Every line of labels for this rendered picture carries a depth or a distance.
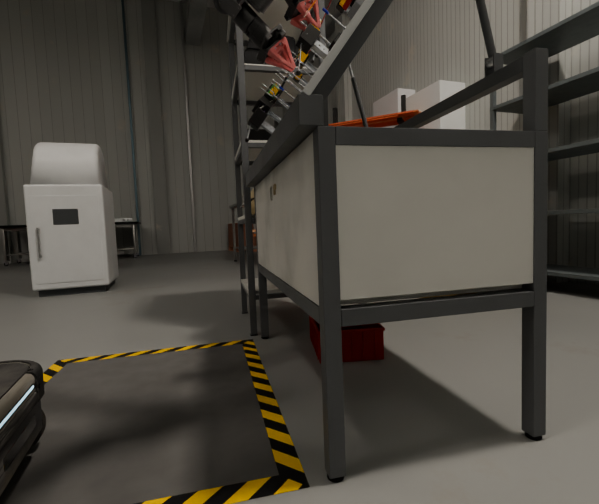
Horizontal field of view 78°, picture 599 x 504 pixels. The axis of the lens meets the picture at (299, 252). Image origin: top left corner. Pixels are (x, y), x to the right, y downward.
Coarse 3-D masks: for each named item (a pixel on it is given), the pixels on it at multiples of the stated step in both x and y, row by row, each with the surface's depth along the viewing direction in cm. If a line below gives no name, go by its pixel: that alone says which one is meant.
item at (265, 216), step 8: (272, 176) 136; (264, 184) 157; (272, 184) 137; (256, 192) 184; (264, 192) 158; (272, 192) 138; (256, 200) 186; (264, 200) 159; (272, 200) 139; (256, 208) 187; (264, 208) 160; (272, 208) 140; (256, 216) 189; (264, 216) 162; (272, 216) 141; (264, 224) 163; (272, 224) 142; (264, 232) 164; (272, 232) 143; (264, 240) 166; (272, 240) 144; (264, 248) 167; (272, 248) 145; (264, 256) 169; (272, 256) 146; (264, 264) 170; (272, 264) 148; (272, 272) 149
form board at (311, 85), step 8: (368, 0) 79; (360, 8) 79; (368, 8) 80; (360, 16) 79; (352, 24) 79; (344, 32) 79; (352, 32) 79; (344, 40) 79; (336, 48) 78; (328, 56) 78; (336, 56) 79; (328, 64) 78; (320, 72) 78; (312, 80) 78; (304, 88) 77; (312, 88) 78
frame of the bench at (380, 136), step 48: (336, 144) 80; (384, 144) 82; (432, 144) 85; (480, 144) 88; (528, 144) 91; (336, 192) 80; (336, 240) 81; (288, 288) 118; (336, 288) 82; (528, 288) 96; (336, 336) 82; (528, 336) 97; (336, 384) 83; (528, 384) 98; (336, 432) 84; (528, 432) 98; (336, 480) 84
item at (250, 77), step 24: (288, 24) 228; (240, 48) 192; (240, 72) 193; (264, 72) 198; (240, 96) 193; (288, 96) 243; (240, 120) 194; (240, 144) 202; (264, 144) 198; (240, 192) 250; (240, 216) 251; (240, 240) 252; (240, 264) 253
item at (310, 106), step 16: (304, 96) 77; (320, 96) 78; (288, 112) 87; (304, 112) 78; (320, 112) 78; (288, 128) 87; (304, 128) 80; (272, 144) 109; (288, 144) 96; (256, 160) 146; (272, 160) 118; (256, 176) 153
